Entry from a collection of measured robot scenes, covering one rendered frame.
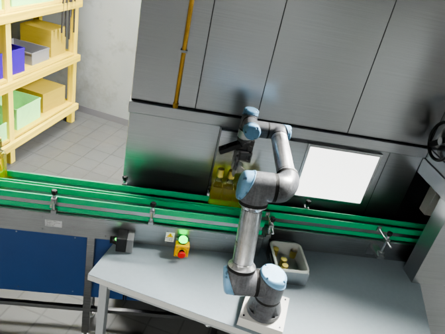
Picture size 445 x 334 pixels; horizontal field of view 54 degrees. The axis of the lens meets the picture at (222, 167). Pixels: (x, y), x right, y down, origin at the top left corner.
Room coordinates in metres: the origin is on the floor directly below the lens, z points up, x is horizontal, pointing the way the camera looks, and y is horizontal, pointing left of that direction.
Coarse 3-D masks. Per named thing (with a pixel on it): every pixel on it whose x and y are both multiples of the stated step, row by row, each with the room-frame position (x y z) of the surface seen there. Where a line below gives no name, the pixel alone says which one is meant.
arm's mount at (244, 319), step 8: (248, 296) 1.46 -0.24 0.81; (240, 312) 1.37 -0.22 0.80; (240, 320) 1.34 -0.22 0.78; (248, 320) 1.34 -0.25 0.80; (280, 320) 1.37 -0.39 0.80; (248, 328) 1.33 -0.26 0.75; (256, 328) 1.33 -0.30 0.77; (264, 328) 1.32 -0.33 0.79; (272, 328) 1.32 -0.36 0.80; (280, 328) 1.33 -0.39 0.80
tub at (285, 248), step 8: (272, 248) 1.80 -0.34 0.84; (280, 248) 1.87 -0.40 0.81; (288, 248) 1.88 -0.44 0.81; (296, 248) 1.88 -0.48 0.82; (280, 256) 1.84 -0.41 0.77; (288, 256) 1.86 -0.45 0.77; (296, 256) 1.85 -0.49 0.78; (304, 256) 1.79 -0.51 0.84; (288, 264) 1.79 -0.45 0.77; (296, 264) 1.81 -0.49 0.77; (304, 264) 1.75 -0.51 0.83; (296, 272) 1.67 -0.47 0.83; (304, 272) 1.67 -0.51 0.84
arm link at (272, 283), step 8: (272, 264) 1.44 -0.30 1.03; (264, 272) 1.38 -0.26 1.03; (272, 272) 1.39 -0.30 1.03; (280, 272) 1.41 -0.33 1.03; (264, 280) 1.35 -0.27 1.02; (272, 280) 1.35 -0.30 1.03; (280, 280) 1.36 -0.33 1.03; (256, 288) 1.33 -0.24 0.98; (264, 288) 1.34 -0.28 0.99; (272, 288) 1.34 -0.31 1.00; (280, 288) 1.35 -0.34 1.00; (256, 296) 1.34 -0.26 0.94; (264, 296) 1.34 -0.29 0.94; (272, 296) 1.34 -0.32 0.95; (280, 296) 1.36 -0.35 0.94; (272, 304) 1.35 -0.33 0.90
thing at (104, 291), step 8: (104, 288) 1.46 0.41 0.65; (104, 296) 1.46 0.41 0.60; (128, 296) 1.45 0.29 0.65; (104, 304) 1.46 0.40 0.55; (152, 304) 1.43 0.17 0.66; (104, 312) 1.46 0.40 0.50; (176, 312) 1.41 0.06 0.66; (104, 320) 1.47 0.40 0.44; (96, 328) 1.47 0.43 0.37; (104, 328) 1.48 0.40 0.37; (216, 328) 1.38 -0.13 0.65
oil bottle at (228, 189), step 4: (224, 184) 1.92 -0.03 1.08; (228, 184) 1.91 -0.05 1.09; (232, 184) 1.92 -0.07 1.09; (224, 188) 1.90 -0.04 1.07; (228, 188) 1.91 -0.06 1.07; (232, 188) 1.91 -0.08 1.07; (224, 192) 1.90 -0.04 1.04; (228, 192) 1.91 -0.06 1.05; (232, 192) 1.91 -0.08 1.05; (224, 196) 1.90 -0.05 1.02; (228, 196) 1.91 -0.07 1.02; (224, 200) 1.90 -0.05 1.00; (228, 200) 1.91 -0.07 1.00; (220, 204) 1.90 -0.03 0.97; (224, 204) 1.91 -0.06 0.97; (228, 204) 1.91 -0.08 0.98
